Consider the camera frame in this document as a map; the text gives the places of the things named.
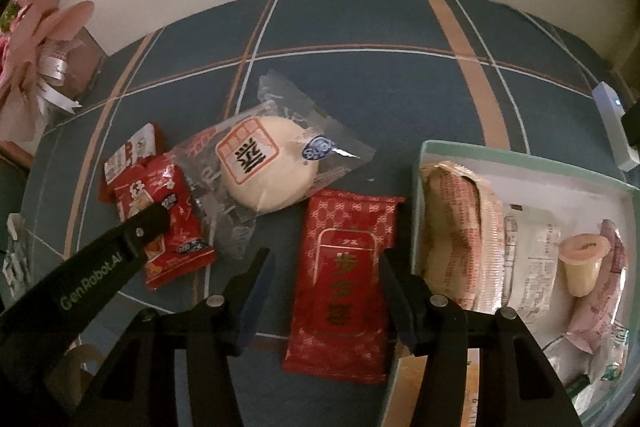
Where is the green white cracker packet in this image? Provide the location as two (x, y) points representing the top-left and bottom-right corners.
(542, 337), (606, 413)

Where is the white power strip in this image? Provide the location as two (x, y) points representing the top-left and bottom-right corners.
(591, 82), (640, 172)

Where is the green edged snack packet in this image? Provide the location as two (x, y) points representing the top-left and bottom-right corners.
(2, 212), (28, 298)

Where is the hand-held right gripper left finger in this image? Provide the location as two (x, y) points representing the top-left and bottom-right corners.
(70, 247), (276, 427)

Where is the pink paper bouquet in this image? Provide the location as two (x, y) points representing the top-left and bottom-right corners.
(0, 0), (96, 142)

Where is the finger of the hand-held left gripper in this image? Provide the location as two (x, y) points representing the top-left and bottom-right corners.
(0, 203), (172, 360)

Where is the white grey snack packet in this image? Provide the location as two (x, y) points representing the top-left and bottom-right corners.
(502, 202), (576, 333)

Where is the red patterned cake packet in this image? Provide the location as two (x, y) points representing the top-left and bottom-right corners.
(281, 188), (407, 385)

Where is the pink snack packet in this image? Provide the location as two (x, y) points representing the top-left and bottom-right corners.
(565, 219), (628, 353)

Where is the beige barcode snack packet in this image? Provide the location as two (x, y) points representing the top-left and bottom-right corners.
(419, 161), (506, 313)

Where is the brown cardboard box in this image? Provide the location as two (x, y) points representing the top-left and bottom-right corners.
(50, 27), (108, 108)

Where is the white jelly cup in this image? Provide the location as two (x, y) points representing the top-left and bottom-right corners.
(558, 232), (611, 298)

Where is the round bun in clear wrap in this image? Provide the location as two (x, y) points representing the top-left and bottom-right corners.
(170, 69), (377, 260)

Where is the white box with teal rim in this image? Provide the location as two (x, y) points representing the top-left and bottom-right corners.
(382, 139), (640, 427)

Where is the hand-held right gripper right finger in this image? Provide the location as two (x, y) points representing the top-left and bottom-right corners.
(377, 248), (583, 427)

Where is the red cartoon snack packet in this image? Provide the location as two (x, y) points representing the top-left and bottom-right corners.
(114, 152), (217, 292)

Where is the small red white packet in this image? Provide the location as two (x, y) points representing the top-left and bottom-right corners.
(98, 122), (168, 202)

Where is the green white leaf-print packet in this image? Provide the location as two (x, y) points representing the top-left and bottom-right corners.
(597, 317), (632, 383)

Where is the blue plaid tablecloth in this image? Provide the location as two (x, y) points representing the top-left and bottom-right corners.
(0, 0), (640, 427)

